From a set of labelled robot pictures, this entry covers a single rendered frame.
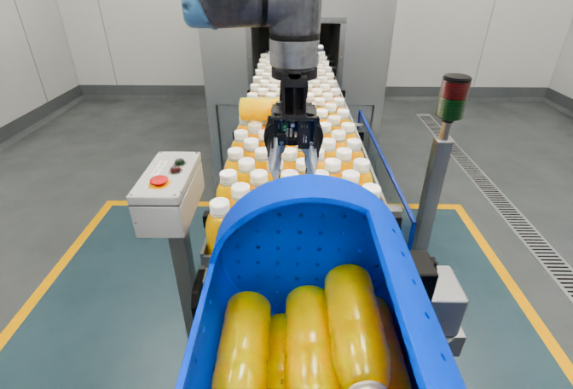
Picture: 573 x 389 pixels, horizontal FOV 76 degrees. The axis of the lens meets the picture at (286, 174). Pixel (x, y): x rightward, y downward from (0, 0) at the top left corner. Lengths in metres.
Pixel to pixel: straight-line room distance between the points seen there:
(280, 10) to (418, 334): 0.41
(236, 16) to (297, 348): 0.42
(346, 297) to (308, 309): 0.06
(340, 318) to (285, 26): 0.38
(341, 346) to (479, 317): 1.71
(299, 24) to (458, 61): 4.72
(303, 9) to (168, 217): 0.46
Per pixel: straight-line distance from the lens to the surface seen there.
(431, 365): 0.34
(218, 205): 0.72
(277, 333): 0.56
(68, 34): 5.49
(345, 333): 0.45
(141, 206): 0.76
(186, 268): 0.95
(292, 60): 0.55
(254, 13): 0.53
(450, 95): 0.95
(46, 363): 2.05
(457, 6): 5.07
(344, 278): 0.50
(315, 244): 0.56
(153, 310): 2.05
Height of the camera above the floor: 1.48
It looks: 29 degrees down
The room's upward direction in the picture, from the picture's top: straight up
